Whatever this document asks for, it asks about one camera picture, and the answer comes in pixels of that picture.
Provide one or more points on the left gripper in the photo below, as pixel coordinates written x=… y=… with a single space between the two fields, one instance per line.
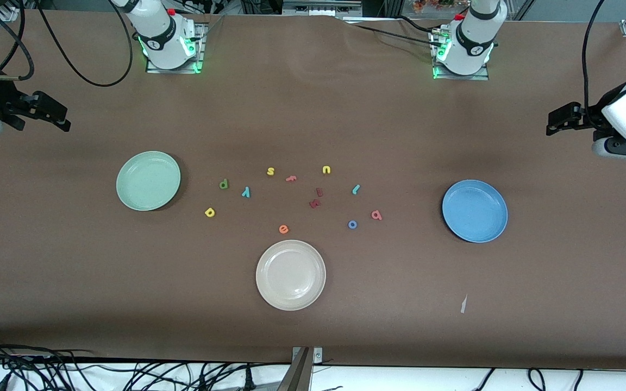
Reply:
x=591 y=116

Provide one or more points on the yellow foam letter a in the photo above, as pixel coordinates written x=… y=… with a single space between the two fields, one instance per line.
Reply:
x=207 y=213

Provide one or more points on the teal foam letter y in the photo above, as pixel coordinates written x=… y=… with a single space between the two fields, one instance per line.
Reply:
x=246 y=192

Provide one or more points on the pink foam letter a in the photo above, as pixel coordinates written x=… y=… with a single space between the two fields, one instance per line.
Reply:
x=377 y=218

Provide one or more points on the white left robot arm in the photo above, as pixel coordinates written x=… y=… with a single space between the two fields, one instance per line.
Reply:
x=473 y=38

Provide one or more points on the pale green plate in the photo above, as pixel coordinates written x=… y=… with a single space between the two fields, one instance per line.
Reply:
x=148 y=181

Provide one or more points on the blue plate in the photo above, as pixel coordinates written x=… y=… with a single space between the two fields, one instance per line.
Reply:
x=475 y=211

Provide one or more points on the orange artificial flowers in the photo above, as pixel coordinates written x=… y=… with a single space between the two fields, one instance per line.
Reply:
x=432 y=5

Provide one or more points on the white tape scrap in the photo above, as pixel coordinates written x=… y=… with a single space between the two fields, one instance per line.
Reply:
x=463 y=304

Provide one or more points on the brown paper table cover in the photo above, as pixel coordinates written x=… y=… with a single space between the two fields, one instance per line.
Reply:
x=313 y=108

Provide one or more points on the grey metal box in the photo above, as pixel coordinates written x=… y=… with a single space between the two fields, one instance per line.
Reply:
x=321 y=6

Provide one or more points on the beige plate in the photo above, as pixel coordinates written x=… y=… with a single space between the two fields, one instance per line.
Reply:
x=290 y=275

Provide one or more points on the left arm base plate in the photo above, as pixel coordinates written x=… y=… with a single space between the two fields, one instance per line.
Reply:
x=462 y=77

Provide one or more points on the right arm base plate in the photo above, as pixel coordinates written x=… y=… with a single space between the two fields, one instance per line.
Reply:
x=174 y=70

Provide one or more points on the aluminium post with bracket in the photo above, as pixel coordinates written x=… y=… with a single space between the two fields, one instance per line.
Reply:
x=302 y=372

